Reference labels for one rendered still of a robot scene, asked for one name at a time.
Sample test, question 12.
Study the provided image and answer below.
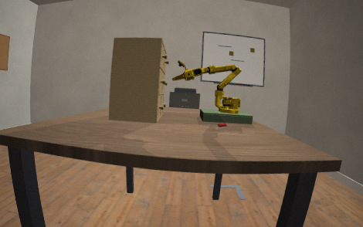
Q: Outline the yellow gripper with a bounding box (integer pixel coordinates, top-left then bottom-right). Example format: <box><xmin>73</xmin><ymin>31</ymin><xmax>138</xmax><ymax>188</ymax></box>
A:
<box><xmin>172</xmin><ymin>60</ymin><xmax>194</xmax><ymax>80</ymax></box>

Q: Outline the brown wooden chest of drawers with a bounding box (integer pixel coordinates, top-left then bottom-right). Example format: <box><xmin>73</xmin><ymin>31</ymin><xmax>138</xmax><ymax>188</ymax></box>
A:
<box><xmin>109</xmin><ymin>38</ymin><xmax>165</xmax><ymax>123</ymax></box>

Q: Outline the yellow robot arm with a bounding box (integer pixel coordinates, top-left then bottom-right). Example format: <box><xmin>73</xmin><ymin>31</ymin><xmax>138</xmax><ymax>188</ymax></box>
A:
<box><xmin>192</xmin><ymin>65</ymin><xmax>241</xmax><ymax>114</ymax></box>

